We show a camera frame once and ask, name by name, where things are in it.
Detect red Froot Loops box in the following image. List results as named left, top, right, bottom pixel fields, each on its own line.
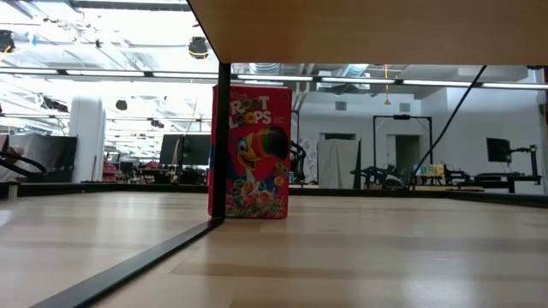
left=207, top=84, right=294, bottom=220

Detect wooden shelf on black posts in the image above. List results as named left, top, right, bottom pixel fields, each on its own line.
left=27, top=0, right=548, bottom=308

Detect white patterned board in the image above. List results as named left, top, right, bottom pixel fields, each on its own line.
left=304, top=137, right=320, bottom=184

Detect grey covered cabinet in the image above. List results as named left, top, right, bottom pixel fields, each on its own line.
left=317, top=137, right=361, bottom=190

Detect white ceiling light strip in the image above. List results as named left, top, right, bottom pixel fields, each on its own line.
left=0, top=67, right=59, bottom=75
left=402, top=79, right=477, bottom=88
left=236, top=74, right=314, bottom=82
left=320, top=76, right=396, bottom=85
left=152, top=71, right=219, bottom=80
left=480, top=81, right=548, bottom=91
left=65, top=68, right=146, bottom=78

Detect black computer monitor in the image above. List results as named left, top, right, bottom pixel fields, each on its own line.
left=158, top=133, right=213, bottom=168

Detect black ceiling dome device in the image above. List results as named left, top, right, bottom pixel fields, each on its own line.
left=188, top=36, right=210, bottom=60

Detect colourful background boxes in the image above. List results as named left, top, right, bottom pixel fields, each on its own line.
left=413, top=163, right=446, bottom=176

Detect red background object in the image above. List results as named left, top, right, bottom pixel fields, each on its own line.
left=101, top=151, right=120, bottom=184

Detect white pillar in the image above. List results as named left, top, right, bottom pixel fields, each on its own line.
left=68, top=97, right=106, bottom=184

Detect dark grey partition screen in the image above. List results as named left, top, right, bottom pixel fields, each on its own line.
left=25, top=133, right=79, bottom=184

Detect small black mounted monitor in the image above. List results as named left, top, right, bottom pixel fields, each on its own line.
left=485, top=137, right=513, bottom=163

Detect black desk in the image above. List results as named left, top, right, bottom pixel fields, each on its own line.
left=474, top=172, right=543, bottom=194

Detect black curved hoop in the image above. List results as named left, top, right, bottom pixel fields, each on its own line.
left=0, top=149, right=47, bottom=177

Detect yellow hanging cord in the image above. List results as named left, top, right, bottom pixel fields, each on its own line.
left=382, top=63, right=392, bottom=106

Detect black rectangular stand frame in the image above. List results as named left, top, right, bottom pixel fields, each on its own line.
left=372, top=114, right=433, bottom=189

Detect black aluminium table frame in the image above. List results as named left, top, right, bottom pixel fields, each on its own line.
left=16, top=181, right=548, bottom=210

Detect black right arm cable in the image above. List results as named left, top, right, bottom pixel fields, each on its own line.
left=406, top=64, right=489, bottom=189

